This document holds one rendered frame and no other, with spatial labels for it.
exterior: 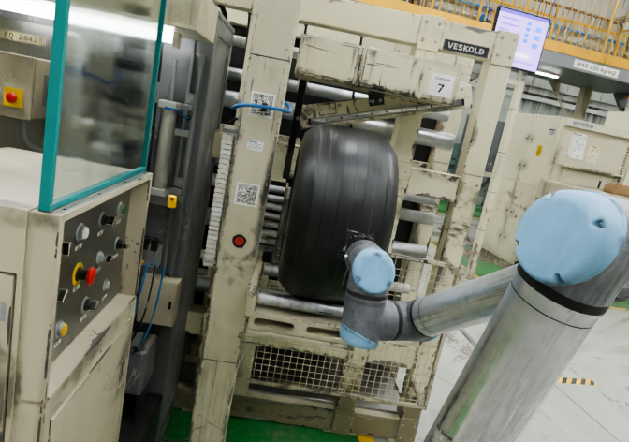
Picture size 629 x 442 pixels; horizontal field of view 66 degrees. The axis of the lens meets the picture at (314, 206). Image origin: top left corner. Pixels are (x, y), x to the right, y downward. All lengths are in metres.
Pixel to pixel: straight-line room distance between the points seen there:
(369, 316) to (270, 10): 0.97
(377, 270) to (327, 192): 0.42
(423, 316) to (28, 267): 0.77
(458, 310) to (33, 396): 0.82
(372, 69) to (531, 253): 1.29
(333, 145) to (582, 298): 0.97
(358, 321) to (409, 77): 1.06
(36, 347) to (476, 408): 0.76
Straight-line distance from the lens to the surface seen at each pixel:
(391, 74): 1.86
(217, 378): 1.84
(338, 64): 1.83
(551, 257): 0.64
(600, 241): 0.62
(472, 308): 0.98
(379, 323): 1.09
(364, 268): 1.03
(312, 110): 1.96
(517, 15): 5.64
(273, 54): 1.57
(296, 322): 1.61
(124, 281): 1.54
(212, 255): 1.67
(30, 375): 1.08
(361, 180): 1.42
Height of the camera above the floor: 1.53
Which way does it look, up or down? 11 degrees down
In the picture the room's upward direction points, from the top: 11 degrees clockwise
